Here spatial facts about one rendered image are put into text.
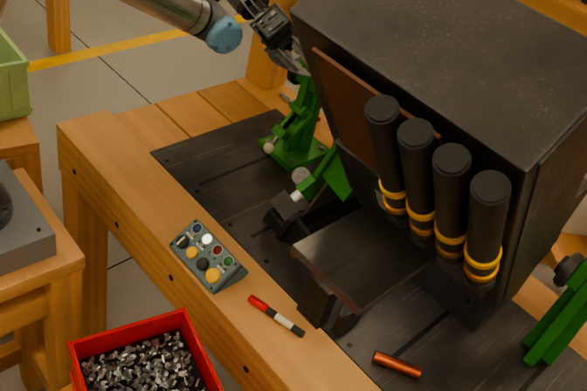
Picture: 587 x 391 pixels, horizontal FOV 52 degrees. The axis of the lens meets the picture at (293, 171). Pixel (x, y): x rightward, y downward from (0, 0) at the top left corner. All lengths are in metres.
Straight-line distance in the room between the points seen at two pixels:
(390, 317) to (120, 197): 0.64
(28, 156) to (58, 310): 0.48
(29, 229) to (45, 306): 0.21
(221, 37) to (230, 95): 0.58
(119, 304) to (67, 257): 1.00
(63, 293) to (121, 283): 0.99
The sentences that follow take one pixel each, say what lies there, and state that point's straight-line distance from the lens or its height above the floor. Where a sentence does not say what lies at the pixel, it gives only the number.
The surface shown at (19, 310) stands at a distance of 1.40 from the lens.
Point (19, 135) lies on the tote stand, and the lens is 1.74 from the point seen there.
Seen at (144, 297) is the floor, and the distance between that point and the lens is 2.34.
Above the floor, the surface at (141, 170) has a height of 0.90.
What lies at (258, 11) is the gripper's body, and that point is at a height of 1.31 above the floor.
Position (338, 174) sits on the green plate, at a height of 1.15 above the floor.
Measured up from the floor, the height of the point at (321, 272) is 1.13.
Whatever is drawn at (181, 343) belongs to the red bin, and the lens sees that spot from 1.17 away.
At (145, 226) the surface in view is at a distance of 1.33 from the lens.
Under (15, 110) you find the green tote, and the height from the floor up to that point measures 0.82.
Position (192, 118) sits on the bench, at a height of 0.88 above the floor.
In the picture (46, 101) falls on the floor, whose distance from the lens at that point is 3.24.
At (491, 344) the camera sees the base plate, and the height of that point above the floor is 0.90.
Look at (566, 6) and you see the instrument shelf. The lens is 1.11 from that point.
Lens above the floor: 1.86
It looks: 39 degrees down
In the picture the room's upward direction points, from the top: 15 degrees clockwise
